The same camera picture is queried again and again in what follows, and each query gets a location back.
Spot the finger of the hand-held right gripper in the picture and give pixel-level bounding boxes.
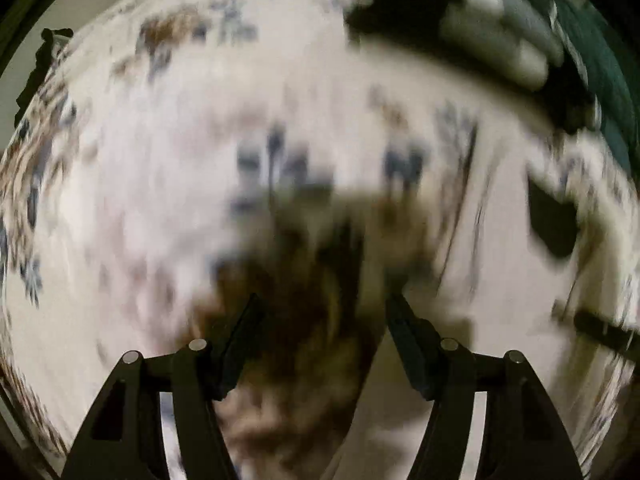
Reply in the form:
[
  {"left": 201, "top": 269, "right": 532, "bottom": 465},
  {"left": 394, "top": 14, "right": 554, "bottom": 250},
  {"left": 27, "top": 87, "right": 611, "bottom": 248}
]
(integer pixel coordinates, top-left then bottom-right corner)
[{"left": 552, "top": 302, "right": 640, "bottom": 356}]

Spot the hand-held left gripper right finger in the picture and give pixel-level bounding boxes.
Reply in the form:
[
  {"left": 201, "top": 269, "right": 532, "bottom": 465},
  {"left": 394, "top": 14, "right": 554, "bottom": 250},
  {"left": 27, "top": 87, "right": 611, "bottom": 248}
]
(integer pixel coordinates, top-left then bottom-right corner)
[{"left": 386, "top": 293, "right": 584, "bottom": 480}]

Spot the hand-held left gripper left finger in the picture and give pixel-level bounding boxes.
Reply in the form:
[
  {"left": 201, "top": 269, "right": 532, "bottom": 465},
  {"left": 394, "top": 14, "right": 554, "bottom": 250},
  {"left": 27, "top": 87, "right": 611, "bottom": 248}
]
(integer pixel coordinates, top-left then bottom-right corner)
[{"left": 60, "top": 293, "right": 267, "bottom": 480}]

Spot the small dark cloth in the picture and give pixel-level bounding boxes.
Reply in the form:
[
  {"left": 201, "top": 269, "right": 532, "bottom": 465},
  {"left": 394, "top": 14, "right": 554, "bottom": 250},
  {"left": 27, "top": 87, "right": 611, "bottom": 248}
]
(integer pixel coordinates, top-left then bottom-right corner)
[{"left": 527, "top": 179, "right": 582, "bottom": 260}]

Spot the floral printed blanket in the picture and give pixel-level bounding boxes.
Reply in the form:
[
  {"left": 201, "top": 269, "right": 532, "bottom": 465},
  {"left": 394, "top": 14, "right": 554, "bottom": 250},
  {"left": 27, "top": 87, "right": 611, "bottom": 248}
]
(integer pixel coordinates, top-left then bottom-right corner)
[{"left": 0, "top": 0, "right": 640, "bottom": 476}]

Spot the dark green cloth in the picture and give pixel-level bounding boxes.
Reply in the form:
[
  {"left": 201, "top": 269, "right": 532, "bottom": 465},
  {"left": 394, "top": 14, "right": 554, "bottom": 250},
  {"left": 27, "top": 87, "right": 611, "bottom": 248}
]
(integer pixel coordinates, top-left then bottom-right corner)
[{"left": 510, "top": 0, "right": 640, "bottom": 177}]

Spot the white folded cloth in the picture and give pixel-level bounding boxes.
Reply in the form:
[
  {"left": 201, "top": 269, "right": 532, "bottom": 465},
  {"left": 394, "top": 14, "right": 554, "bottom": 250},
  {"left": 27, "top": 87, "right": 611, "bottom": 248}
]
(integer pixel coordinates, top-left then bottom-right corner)
[{"left": 439, "top": 0, "right": 567, "bottom": 92}]

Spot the black object at blanket edge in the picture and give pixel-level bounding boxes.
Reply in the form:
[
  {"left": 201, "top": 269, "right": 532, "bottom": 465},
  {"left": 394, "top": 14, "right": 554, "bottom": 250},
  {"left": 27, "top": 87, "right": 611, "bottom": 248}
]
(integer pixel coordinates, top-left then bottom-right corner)
[{"left": 14, "top": 27, "right": 75, "bottom": 127}]

